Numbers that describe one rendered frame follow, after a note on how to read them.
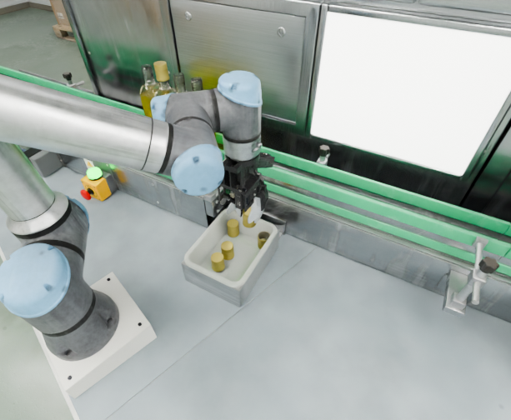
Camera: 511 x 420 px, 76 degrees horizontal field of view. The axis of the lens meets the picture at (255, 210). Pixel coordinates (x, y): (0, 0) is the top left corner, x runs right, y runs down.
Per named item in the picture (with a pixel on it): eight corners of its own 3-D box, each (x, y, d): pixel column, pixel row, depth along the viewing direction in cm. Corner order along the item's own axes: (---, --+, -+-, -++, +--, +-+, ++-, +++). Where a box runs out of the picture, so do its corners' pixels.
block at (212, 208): (232, 199, 101) (232, 182, 96) (216, 219, 95) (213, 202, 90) (222, 195, 102) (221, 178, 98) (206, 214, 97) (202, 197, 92)
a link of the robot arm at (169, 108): (150, 120, 50) (222, 111, 52) (147, 87, 57) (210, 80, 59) (161, 162, 55) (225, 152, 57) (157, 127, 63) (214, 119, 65)
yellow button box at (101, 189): (117, 190, 114) (111, 173, 109) (101, 203, 109) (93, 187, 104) (103, 184, 116) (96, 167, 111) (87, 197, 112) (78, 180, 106)
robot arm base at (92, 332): (66, 377, 66) (39, 360, 59) (38, 327, 74) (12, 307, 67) (132, 324, 73) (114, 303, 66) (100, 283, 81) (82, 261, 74)
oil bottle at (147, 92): (176, 142, 112) (163, 81, 96) (165, 151, 108) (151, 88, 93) (162, 138, 113) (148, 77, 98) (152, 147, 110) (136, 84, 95)
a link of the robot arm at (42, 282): (25, 342, 62) (-25, 309, 52) (38, 282, 71) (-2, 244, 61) (91, 325, 63) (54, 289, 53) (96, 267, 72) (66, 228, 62)
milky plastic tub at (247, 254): (278, 246, 96) (280, 226, 90) (240, 307, 82) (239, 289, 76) (228, 225, 102) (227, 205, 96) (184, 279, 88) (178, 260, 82)
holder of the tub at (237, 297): (286, 234, 100) (288, 217, 94) (240, 307, 83) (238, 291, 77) (237, 215, 105) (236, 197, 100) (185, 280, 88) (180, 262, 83)
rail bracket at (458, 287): (458, 287, 83) (506, 228, 67) (450, 347, 72) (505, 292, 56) (437, 280, 84) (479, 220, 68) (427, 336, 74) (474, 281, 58)
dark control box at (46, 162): (63, 167, 123) (54, 148, 117) (45, 179, 118) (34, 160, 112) (49, 161, 126) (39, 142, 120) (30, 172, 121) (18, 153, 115)
